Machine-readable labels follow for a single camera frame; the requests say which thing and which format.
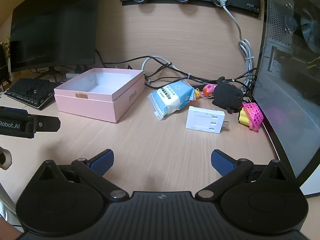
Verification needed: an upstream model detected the beige tube-shaped thing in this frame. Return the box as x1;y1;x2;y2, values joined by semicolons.
0;147;12;170

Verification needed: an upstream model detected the black keyboard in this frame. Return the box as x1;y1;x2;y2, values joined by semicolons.
4;78;62;110

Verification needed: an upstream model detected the white power adapter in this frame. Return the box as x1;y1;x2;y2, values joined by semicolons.
185;106;230;133

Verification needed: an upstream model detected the pink duck toy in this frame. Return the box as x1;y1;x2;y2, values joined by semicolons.
194;84;215;99

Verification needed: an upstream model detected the black plush toy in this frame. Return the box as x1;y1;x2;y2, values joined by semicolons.
212;76;245;113

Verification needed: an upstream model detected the black wall socket rail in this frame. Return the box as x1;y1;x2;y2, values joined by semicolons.
121;0;261;18

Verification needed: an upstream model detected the white power cable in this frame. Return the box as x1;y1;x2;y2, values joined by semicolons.
221;4;254;90

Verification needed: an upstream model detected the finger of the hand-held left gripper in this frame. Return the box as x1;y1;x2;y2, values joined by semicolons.
32;114;61;133

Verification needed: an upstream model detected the pink cardboard box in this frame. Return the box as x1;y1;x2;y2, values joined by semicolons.
54;67;146;123

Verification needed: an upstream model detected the black computer monitor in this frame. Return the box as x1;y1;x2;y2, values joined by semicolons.
9;0;102;79

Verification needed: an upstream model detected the black cable bundle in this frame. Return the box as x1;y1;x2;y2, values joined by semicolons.
95;50;255;92

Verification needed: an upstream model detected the yellow ridged toy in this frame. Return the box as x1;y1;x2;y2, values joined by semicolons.
237;107;252;127

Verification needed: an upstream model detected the blue milk carton toy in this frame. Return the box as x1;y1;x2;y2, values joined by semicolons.
150;80;195;121

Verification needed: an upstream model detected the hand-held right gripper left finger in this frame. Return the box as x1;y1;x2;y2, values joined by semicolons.
31;149;129;202

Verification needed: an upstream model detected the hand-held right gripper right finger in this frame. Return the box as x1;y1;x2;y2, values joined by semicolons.
195;149;290;202

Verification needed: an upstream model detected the pink toy basket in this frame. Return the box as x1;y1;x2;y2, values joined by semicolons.
241;102;264;132

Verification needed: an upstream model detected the dark monitor at right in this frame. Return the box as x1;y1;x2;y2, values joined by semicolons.
252;0;320;197

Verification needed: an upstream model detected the wooden desktop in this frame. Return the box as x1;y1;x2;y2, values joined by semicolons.
0;62;315;240

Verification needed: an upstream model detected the grey cable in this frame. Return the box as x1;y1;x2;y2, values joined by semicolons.
141;55;180;80

